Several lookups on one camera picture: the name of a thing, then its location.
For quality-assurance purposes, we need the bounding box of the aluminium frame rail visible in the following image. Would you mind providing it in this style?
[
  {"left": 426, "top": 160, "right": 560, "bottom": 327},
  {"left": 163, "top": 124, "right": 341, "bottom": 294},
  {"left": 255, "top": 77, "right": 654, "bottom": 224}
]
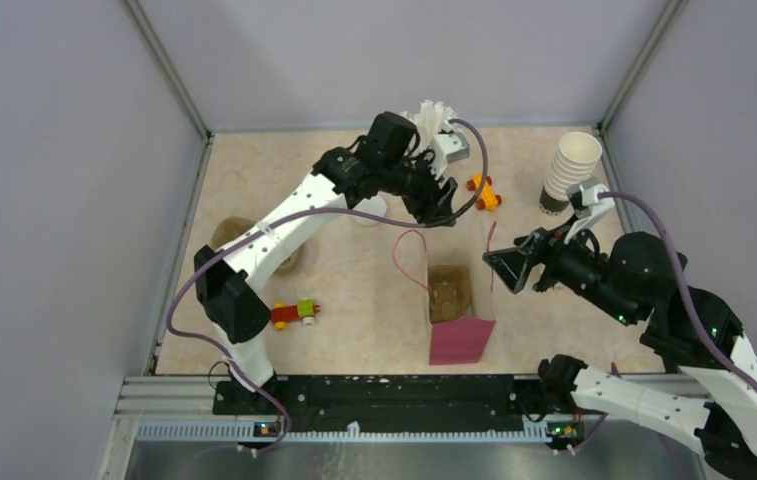
[{"left": 141, "top": 132, "right": 216, "bottom": 376}]

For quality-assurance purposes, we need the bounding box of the stack of white lids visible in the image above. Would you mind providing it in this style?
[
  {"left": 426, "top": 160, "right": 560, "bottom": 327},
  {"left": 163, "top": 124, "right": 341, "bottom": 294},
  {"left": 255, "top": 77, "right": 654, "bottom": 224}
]
[{"left": 353, "top": 195, "right": 388, "bottom": 227}]

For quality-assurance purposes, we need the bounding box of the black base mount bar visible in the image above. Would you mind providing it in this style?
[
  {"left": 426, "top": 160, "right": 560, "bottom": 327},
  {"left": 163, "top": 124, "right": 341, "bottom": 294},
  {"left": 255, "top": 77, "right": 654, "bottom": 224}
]
[{"left": 212, "top": 372, "right": 608, "bottom": 435}]

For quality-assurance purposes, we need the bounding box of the paper cakes gift bag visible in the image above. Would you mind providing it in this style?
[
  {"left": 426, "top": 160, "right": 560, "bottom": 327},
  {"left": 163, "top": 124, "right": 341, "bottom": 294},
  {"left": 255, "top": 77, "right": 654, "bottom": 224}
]
[{"left": 391, "top": 220, "right": 497, "bottom": 367}]

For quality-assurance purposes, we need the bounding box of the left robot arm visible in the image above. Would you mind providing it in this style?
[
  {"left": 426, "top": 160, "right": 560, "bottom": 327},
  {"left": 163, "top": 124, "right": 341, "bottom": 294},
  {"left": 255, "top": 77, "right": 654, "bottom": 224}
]
[{"left": 188, "top": 101, "right": 469, "bottom": 414}]

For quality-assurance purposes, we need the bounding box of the stack of paper cups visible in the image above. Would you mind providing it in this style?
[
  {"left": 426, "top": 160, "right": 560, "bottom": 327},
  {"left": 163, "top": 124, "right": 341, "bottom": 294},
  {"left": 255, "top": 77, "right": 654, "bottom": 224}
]
[{"left": 539, "top": 131, "right": 603, "bottom": 215}]

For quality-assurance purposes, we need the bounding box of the red green toy car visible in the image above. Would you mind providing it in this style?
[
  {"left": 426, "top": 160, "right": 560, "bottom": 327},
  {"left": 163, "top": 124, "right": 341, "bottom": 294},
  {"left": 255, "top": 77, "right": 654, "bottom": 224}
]
[{"left": 270, "top": 299, "right": 321, "bottom": 331}]

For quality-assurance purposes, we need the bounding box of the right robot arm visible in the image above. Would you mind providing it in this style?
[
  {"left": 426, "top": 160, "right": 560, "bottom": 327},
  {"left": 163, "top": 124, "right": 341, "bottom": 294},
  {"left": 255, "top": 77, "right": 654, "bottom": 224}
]
[{"left": 482, "top": 227, "right": 757, "bottom": 479}]

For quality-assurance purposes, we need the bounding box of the brown pulp cup carrier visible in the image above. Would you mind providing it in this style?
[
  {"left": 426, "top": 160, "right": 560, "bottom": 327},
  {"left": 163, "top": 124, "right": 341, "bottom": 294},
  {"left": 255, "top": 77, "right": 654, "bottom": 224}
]
[{"left": 209, "top": 215, "right": 305, "bottom": 277}]

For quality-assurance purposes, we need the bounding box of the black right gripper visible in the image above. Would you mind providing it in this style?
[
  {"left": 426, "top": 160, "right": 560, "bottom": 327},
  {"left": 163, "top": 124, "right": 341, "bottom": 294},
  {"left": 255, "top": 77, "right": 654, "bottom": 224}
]
[{"left": 481, "top": 210, "right": 637, "bottom": 325}]

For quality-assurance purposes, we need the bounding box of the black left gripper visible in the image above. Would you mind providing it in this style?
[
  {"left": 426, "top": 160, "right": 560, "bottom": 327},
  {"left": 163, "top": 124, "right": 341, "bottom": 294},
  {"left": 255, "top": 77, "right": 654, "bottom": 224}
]
[{"left": 381, "top": 146, "right": 458, "bottom": 228}]

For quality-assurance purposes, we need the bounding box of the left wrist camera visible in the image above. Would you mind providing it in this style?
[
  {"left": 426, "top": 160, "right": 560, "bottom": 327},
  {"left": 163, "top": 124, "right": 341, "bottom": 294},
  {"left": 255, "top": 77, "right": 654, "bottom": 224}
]
[{"left": 428, "top": 131, "right": 470, "bottom": 180}]

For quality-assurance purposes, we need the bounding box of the orange toy car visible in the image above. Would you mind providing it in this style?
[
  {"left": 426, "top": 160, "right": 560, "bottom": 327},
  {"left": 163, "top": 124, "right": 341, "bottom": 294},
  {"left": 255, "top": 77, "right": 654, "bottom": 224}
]
[{"left": 466, "top": 173, "right": 503, "bottom": 211}]

